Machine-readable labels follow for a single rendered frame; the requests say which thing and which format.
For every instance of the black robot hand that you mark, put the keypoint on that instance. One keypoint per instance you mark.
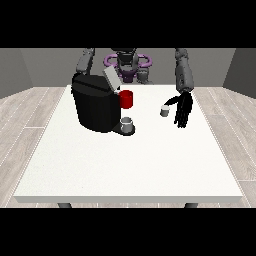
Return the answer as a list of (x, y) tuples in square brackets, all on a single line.
[(184, 107)]

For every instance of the small grey coffee pod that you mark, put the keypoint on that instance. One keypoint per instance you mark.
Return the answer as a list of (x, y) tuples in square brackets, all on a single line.
[(164, 111)]

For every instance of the red pod holder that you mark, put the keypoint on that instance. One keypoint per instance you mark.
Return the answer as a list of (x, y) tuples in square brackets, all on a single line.
[(126, 99)]

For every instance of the pale grey machine lid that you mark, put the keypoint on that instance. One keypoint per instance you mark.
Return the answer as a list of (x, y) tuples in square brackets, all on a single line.
[(112, 77)]

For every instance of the black coffee machine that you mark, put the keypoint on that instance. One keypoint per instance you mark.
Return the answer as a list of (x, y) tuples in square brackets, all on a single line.
[(93, 105)]

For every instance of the small grey cup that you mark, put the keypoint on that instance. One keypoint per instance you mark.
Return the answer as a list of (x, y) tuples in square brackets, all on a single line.
[(126, 124)]

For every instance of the grey robot trunk purple rings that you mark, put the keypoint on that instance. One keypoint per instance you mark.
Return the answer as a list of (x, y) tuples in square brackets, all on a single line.
[(128, 66)]

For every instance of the dark table leg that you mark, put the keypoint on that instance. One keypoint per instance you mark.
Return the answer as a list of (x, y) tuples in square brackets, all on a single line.
[(64, 205), (191, 205)]

